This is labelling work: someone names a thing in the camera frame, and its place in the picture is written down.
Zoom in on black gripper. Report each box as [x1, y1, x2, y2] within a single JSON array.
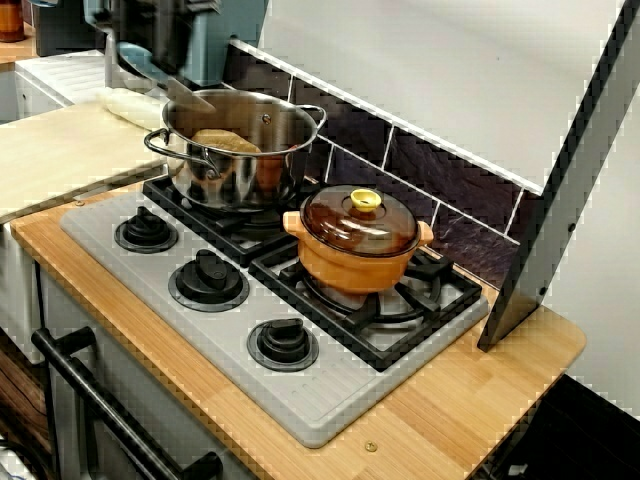
[[111, 0, 222, 85]]

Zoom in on toy knife blue handle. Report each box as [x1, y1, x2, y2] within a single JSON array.
[[115, 41, 218, 114]]

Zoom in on white plastic bottle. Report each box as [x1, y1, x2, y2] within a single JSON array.
[[96, 86, 169, 128]]

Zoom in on teal blue box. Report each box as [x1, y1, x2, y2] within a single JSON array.
[[184, 0, 269, 87]]

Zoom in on tan toy bread loaf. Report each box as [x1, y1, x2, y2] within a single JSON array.
[[191, 128, 263, 157]]

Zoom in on black box appliance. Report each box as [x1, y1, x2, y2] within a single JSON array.
[[36, 0, 109, 58]]

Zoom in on white sink unit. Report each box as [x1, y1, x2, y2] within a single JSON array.
[[0, 48, 172, 125]]

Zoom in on stainless steel pot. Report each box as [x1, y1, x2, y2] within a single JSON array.
[[143, 89, 328, 214]]

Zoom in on light wooden cutting board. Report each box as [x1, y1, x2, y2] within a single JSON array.
[[0, 102, 170, 225]]

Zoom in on amber glass jar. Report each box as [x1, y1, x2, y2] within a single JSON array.
[[0, 0, 26, 44]]

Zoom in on black stove knob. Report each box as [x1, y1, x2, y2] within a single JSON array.
[[246, 317, 321, 373], [113, 207, 178, 254], [167, 249, 251, 314]]

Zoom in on black burner grate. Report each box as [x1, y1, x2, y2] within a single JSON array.
[[247, 239, 484, 373], [141, 174, 322, 269]]

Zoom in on brown glass lid yellow knob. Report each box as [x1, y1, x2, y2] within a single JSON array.
[[299, 184, 421, 259]]

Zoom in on orange toy pot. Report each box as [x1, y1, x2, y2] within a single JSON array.
[[282, 209, 435, 297]]

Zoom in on dark tile backsplash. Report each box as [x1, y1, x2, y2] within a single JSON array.
[[221, 42, 545, 292]]

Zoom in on white oven cabinet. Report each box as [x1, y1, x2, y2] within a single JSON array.
[[37, 264, 282, 480]]

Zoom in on grey toy stove top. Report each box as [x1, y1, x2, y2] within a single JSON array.
[[59, 188, 491, 449]]

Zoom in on black hood side panel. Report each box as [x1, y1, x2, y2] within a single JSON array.
[[476, 0, 640, 354]]

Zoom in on black oven door handle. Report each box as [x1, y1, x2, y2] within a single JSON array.
[[30, 326, 225, 480]]

